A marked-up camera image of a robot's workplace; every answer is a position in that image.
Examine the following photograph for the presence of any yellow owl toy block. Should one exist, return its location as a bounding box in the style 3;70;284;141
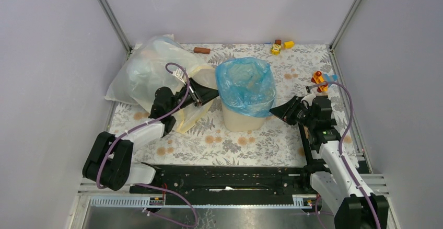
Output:
271;43;282;55

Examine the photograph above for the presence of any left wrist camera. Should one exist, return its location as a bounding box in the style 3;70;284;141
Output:
172;68;188;85

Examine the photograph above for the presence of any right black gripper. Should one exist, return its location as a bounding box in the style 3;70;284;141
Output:
269;96;316;129

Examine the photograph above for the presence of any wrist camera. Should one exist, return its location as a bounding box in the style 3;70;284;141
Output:
301;93;316;108
172;68;188;85

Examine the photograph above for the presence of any black white checkerboard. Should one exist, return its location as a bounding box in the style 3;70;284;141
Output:
298;124;342;165

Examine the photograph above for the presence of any left aluminium frame post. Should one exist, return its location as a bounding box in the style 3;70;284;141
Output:
98;0;132;54

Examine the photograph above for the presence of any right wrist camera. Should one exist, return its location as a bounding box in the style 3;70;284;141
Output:
301;93;316;108

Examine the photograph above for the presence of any blue plastic trash bag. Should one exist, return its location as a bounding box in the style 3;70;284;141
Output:
215;57;276;118

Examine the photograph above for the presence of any aluminium frame post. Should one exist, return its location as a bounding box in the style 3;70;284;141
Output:
330;0;363;50
98;0;132;54

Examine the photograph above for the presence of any blue triangle piece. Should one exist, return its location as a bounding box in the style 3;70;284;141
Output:
323;74;337;82

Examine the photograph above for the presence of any right aluminium frame post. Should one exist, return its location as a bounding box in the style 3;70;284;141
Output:
330;0;363;50

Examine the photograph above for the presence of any orange toy car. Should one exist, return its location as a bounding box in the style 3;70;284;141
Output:
311;71;329;93

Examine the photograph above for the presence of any yellow cube block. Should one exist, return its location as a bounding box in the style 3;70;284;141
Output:
283;41;295;49

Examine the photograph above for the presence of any cream plastic trash bin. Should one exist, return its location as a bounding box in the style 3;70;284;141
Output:
221;103;266;132

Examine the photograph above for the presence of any brown wooden cylinder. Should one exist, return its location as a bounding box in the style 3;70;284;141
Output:
193;47;211;54

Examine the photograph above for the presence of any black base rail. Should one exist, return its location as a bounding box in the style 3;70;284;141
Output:
95;163;370;208

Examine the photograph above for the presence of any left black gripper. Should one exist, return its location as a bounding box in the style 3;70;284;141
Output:
168;77;220;115

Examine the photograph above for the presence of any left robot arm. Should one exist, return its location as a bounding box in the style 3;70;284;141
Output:
82;78;219;193

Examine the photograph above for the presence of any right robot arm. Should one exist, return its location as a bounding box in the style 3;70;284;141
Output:
270;94;389;228

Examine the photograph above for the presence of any large translucent white bag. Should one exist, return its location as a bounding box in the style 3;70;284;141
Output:
105;35;217;133

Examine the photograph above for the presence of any floral patterned table mat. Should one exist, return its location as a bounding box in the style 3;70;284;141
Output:
99;43;360;169

